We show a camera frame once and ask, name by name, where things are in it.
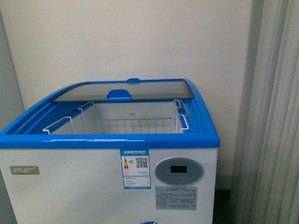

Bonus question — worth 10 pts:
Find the white wire freezer basket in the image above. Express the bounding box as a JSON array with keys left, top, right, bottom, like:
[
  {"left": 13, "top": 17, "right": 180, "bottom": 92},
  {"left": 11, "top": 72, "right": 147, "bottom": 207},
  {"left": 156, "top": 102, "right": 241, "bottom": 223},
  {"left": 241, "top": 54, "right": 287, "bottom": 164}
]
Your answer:
[{"left": 42, "top": 99, "right": 191, "bottom": 134}]

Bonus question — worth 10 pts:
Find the white instruction sticker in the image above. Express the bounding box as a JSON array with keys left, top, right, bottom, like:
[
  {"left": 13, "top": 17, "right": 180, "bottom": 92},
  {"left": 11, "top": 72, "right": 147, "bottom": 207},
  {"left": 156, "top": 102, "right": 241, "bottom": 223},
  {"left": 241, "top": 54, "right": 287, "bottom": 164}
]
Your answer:
[{"left": 155, "top": 186, "right": 198, "bottom": 210}]

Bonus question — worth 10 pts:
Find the grey oval control panel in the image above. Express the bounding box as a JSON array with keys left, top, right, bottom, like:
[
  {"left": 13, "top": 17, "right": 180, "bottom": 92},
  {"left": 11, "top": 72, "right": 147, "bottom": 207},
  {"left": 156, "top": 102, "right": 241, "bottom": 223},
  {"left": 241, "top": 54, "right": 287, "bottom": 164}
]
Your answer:
[{"left": 155, "top": 157, "right": 204, "bottom": 186}]

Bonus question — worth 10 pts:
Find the white pleated curtain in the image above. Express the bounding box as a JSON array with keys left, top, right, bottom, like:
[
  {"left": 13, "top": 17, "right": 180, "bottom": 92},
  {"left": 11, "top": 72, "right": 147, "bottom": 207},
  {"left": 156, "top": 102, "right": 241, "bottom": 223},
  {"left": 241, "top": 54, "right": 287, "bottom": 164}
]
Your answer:
[{"left": 231, "top": 0, "right": 299, "bottom": 224}]

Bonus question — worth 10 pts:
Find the white blue chest freezer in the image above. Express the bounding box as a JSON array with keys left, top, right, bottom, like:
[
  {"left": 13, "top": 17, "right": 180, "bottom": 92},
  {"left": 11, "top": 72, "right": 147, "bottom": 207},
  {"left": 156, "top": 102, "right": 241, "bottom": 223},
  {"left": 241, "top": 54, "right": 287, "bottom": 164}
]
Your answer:
[{"left": 0, "top": 79, "right": 220, "bottom": 224}]

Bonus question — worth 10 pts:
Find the energy label sticker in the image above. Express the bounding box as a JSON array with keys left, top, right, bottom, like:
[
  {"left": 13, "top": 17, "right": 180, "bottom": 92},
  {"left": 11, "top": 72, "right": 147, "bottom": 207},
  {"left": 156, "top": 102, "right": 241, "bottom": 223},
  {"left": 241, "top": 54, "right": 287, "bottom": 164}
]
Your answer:
[{"left": 120, "top": 149, "right": 151, "bottom": 189}]

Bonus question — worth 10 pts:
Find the sliding glass freezer lid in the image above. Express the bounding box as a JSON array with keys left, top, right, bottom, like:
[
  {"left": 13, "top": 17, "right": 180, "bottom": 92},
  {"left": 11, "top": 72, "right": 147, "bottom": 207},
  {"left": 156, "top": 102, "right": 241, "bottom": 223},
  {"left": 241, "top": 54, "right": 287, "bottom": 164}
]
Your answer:
[{"left": 54, "top": 78, "right": 193, "bottom": 102}]

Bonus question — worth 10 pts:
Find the silver brand logo plate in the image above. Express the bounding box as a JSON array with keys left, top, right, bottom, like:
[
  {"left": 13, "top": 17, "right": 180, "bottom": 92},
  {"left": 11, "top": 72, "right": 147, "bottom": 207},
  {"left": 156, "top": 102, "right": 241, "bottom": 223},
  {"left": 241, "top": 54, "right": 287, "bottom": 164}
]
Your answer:
[{"left": 9, "top": 165, "right": 40, "bottom": 175}]

